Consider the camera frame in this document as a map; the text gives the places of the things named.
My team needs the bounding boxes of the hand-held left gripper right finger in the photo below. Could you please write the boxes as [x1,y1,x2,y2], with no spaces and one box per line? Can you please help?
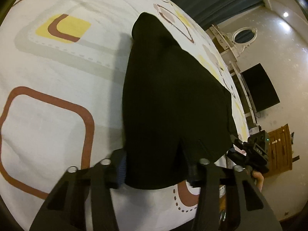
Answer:
[188,158,282,231]

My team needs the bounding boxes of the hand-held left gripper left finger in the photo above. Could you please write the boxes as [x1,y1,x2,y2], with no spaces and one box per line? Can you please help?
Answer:
[29,149,127,231]

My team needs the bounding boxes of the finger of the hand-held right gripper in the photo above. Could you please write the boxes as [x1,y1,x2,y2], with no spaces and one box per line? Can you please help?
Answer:
[226,135,251,167]

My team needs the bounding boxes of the black pants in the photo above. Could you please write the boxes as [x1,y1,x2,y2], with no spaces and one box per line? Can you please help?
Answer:
[121,12,239,190]

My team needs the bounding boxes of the person's right hand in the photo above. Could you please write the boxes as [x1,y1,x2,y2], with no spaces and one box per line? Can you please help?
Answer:
[251,171,264,188]

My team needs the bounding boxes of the brown wooden door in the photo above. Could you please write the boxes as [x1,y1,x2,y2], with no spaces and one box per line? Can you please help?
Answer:
[268,124,300,172]

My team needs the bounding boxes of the white television cabinet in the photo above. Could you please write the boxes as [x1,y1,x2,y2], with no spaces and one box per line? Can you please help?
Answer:
[228,61,260,135]

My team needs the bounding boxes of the black flat television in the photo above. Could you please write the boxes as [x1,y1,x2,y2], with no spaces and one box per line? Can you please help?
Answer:
[241,63,281,113]

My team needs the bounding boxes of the white patterned bed sheet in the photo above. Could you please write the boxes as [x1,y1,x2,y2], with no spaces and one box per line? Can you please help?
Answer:
[0,0,248,231]

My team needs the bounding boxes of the white dressing table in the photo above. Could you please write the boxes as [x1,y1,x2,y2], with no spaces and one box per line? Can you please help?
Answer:
[209,24,241,62]

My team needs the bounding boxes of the white oval vanity mirror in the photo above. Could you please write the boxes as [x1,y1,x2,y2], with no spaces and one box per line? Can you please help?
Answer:
[232,27,257,52]

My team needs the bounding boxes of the dark teal curtain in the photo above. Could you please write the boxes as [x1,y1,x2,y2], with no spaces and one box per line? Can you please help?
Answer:
[142,0,265,29]

